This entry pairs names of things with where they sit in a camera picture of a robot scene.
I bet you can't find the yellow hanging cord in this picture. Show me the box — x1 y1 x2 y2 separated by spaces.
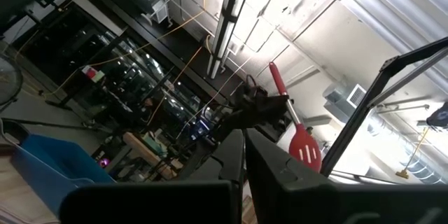
395 127 430 179

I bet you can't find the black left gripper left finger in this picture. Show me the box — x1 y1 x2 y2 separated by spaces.
59 129 245 224

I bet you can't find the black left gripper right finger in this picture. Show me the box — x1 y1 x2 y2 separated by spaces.
244 127 448 224

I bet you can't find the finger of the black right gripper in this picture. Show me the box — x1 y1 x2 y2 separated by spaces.
265 94 293 140

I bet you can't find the red slotted turner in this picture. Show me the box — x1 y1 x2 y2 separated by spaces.
268 61 322 173

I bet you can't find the person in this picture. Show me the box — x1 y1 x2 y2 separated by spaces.
138 96 158 120

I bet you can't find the black floor fan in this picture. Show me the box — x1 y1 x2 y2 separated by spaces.
0 41 24 113

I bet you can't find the blue plastic bin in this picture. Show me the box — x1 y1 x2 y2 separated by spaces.
10 133 116 218

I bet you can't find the LED light bar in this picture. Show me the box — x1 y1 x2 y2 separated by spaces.
208 0 256 80

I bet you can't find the black table frame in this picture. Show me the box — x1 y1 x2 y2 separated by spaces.
320 36 448 178

